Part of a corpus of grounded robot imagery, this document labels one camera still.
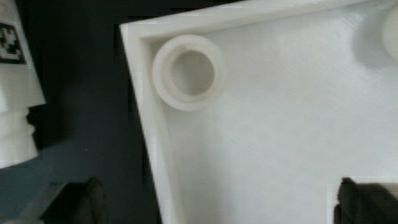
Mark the white leg front left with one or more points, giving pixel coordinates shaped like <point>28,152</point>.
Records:
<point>21,89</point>

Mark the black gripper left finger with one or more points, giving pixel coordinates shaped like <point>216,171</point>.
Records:
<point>70,203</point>

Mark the white square tabletop tray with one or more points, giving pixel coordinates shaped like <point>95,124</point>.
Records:
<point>266,80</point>

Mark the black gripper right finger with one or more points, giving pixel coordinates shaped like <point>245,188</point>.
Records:
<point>367,203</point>

